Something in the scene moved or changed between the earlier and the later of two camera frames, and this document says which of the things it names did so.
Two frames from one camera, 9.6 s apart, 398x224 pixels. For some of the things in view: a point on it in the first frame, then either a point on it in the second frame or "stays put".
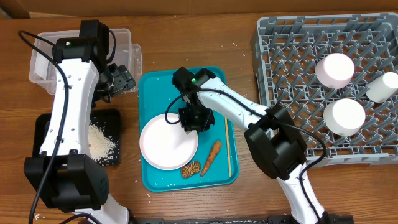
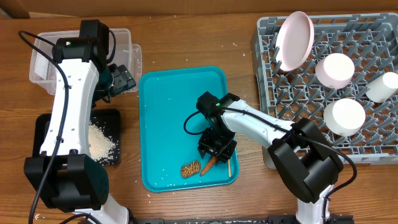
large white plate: [166, 145] to [294, 38]
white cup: [344, 117] stays put
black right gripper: [191, 126] to [206, 147]
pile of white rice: [100, 146] stays put
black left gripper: [124, 81] stays put
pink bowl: [335, 70] stays put
